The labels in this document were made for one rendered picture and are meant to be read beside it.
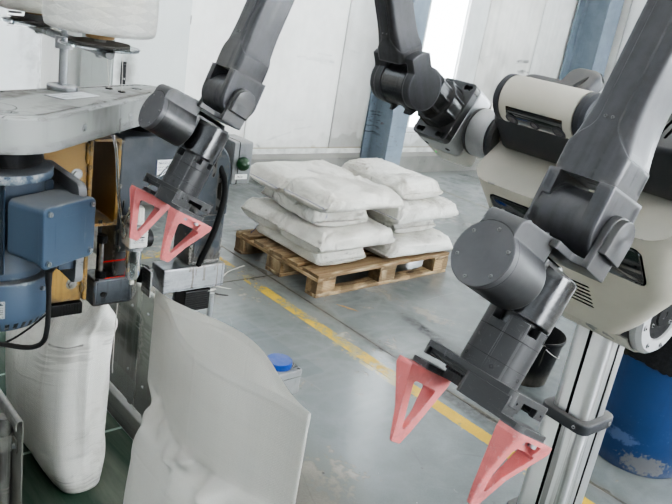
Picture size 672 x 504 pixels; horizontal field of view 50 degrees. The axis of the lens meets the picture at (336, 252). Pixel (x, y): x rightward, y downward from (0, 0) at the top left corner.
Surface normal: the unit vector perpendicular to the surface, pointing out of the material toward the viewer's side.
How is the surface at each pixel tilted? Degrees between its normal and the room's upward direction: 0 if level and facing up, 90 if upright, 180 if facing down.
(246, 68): 89
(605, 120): 70
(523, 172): 40
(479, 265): 61
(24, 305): 91
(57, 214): 90
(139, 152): 90
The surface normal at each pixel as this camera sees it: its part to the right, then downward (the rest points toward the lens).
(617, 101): -0.68, -0.25
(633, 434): -0.54, 0.24
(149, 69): 0.65, 0.35
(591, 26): -0.75, 0.10
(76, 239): 0.90, 0.27
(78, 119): 0.97, 0.21
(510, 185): -0.38, -0.66
